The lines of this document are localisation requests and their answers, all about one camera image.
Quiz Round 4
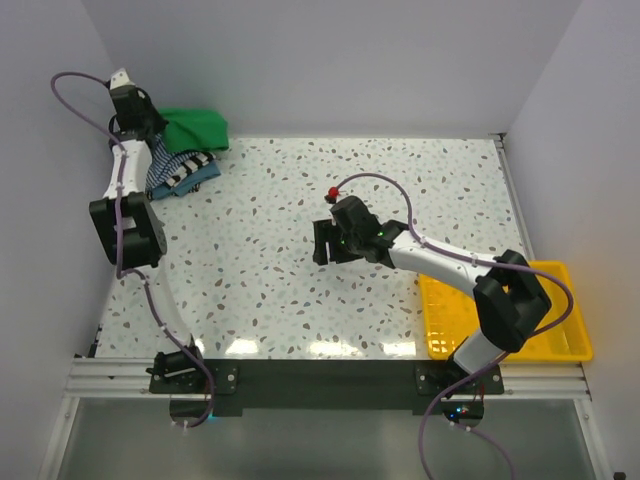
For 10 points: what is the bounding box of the black white wide-striped folded top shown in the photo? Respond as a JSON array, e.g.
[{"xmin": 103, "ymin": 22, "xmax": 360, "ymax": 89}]
[{"xmin": 169, "ymin": 153, "xmax": 216, "ymax": 181}]

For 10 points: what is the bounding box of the blue folded tank top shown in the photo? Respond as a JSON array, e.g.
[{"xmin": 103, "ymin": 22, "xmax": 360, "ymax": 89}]
[{"xmin": 147, "ymin": 163, "xmax": 221, "ymax": 201}]

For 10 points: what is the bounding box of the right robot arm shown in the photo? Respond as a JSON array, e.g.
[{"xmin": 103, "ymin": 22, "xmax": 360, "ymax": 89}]
[{"xmin": 313, "ymin": 194, "xmax": 551, "ymax": 393}]

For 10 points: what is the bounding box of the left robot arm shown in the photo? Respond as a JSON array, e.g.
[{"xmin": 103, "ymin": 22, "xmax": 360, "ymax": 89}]
[{"xmin": 89, "ymin": 82, "xmax": 212, "ymax": 393}]

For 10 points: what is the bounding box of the blue white striped tank top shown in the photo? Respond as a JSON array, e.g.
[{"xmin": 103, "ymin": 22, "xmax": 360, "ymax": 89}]
[{"xmin": 146, "ymin": 134, "xmax": 216, "ymax": 193}]

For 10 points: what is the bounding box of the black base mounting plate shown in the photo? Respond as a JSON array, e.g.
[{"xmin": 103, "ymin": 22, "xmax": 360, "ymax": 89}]
[{"xmin": 146, "ymin": 352, "xmax": 504, "ymax": 419}]

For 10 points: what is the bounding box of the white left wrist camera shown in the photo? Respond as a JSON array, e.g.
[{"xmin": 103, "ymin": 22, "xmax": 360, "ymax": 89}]
[{"xmin": 109, "ymin": 68, "xmax": 133, "ymax": 90}]

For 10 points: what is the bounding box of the green tank top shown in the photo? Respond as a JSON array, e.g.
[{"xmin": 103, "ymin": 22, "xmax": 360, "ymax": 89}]
[{"xmin": 159, "ymin": 108, "xmax": 229, "ymax": 153}]

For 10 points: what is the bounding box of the yellow plastic tray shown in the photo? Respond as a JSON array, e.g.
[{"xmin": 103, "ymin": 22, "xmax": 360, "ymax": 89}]
[{"xmin": 417, "ymin": 258, "xmax": 595, "ymax": 363}]

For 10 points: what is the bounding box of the aluminium frame rail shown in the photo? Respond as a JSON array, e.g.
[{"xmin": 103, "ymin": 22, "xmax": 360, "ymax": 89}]
[{"xmin": 39, "ymin": 131, "xmax": 616, "ymax": 480}]

